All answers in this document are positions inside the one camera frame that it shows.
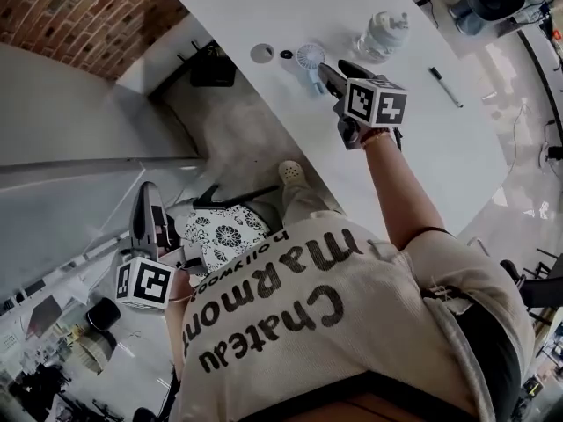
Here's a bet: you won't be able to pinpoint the red bead bracelet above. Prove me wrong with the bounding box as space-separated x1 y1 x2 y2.
362 128 393 145

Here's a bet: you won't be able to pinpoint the black round bin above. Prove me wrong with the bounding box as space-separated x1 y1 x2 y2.
85 296 121 331

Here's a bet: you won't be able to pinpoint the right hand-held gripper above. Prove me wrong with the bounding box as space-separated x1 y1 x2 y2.
317 59 408 151

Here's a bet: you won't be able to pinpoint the white floor cable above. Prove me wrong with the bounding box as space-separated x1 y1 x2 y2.
511 102 530 167

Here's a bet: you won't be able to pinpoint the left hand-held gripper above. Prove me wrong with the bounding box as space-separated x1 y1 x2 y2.
114 181 208 311

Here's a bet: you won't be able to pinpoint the white refrigerator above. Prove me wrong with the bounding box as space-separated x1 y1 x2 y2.
0 41 208 193

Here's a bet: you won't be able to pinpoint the black and white floral cushion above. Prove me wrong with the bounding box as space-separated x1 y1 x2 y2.
182 204 270 274

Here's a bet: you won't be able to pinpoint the black router with antennas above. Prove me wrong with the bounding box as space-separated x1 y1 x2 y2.
175 40 237 89

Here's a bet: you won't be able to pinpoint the black marker pen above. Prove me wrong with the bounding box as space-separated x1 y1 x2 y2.
428 66 464 109

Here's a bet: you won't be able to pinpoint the person's left forearm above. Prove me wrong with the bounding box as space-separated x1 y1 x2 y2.
165 270 195 368

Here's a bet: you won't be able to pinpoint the person's right forearm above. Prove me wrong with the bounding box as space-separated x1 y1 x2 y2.
362 132 455 251

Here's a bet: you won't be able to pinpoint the grey round table grommet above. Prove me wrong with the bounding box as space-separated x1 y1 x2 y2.
250 42 275 65

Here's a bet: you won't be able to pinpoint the beige printed shirt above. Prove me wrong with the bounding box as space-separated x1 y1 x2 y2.
169 215 536 422

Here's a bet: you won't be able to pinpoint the black office chair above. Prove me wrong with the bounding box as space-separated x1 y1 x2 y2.
500 247 563 321

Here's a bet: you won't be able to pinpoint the light blue handheld fan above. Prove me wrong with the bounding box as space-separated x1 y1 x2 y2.
295 43 330 98

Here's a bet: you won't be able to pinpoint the beige trousers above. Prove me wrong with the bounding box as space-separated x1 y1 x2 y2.
281 182 345 229

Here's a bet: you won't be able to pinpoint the clear bottle with white lid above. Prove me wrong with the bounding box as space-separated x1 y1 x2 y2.
356 11 411 65

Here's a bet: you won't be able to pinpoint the white clog shoe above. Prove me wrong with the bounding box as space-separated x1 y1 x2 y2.
278 160 307 187

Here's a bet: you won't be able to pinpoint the beige woven basket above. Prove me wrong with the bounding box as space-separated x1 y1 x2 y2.
77 330 116 375

